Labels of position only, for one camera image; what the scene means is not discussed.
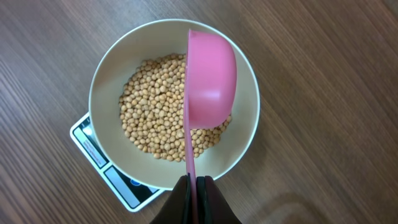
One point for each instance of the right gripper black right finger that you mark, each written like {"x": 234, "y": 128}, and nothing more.
{"x": 212, "y": 206}

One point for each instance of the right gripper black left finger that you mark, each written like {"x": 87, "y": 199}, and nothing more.
{"x": 178, "y": 207}

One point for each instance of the pink plastic measuring scoop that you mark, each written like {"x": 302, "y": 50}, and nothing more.
{"x": 210, "y": 86}

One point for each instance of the white digital kitchen scale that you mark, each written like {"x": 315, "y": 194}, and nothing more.
{"x": 133, "y": 195}

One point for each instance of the soybeans in white bowl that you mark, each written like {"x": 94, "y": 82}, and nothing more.
{"x": 151, "y": 107}

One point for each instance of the white bowl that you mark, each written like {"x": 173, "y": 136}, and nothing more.
{"x": 152, "y": 40}

